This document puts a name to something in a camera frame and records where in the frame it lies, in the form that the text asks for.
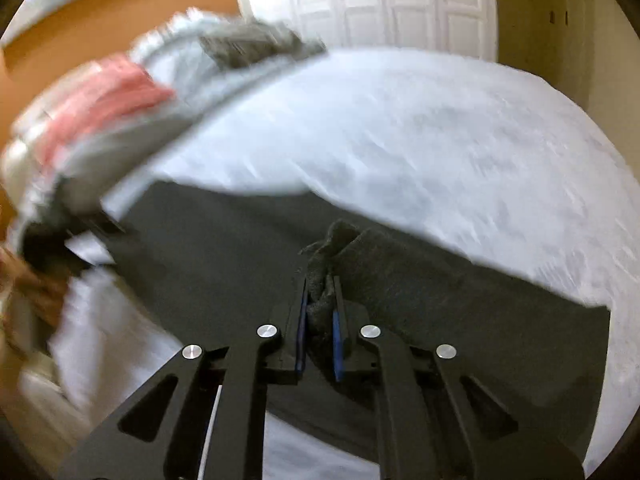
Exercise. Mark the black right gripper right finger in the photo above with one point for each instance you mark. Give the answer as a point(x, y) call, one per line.
point(437, 415)

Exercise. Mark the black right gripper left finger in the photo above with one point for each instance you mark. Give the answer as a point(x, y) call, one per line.
point(202, 415)

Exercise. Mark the dark grey pants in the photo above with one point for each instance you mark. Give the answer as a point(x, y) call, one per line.
point(209, 265)

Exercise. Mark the person's left hand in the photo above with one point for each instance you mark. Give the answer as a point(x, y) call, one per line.
point(31, 304)

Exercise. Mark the grey blanket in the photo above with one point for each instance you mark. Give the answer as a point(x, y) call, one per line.
point(91, 167)

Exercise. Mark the red orange garment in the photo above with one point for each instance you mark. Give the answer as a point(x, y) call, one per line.
point(119, 89)

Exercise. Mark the white butterfly bed sheet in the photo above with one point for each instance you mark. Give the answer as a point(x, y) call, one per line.
point(486, 159)

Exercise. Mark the olive grey crumpled garment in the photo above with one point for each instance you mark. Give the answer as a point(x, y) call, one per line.
point(241, 43)

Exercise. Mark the white wardrobe doors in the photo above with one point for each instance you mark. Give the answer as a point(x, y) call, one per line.
point(462, 27)

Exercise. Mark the beige room door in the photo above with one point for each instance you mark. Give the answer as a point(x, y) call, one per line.
point(552, 39)

